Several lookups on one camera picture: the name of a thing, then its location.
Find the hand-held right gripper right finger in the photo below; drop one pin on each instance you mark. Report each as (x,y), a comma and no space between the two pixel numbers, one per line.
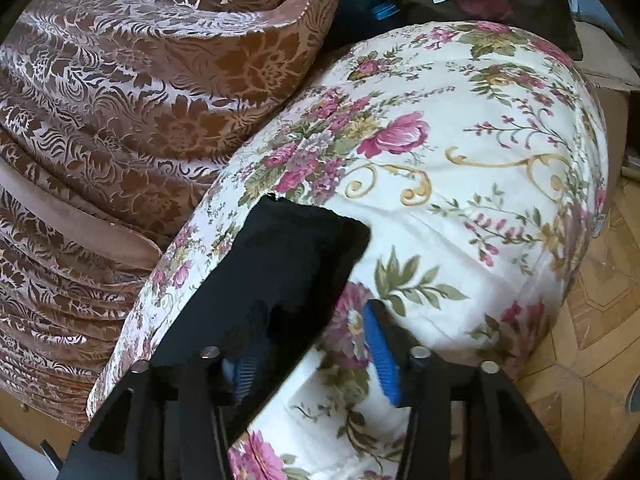
(382,355)

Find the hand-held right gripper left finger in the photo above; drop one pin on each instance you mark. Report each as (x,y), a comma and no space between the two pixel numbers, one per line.
(245,377)

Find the brown floral curtain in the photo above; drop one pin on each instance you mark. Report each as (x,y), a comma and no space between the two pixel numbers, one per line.
(150,85)

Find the small blue object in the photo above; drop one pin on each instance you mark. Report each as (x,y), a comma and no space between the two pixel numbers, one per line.
(384,11)

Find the cardboard box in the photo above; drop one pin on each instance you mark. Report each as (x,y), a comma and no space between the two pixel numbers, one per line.
(620,125)

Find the black embroidered pants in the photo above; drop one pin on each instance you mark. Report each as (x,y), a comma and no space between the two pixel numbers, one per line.
(280,270)

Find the dark bag with white strips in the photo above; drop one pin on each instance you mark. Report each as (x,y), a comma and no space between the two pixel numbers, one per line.
(525,5)

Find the floral printed blanket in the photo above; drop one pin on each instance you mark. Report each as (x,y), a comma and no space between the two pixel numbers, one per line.
(450,210)

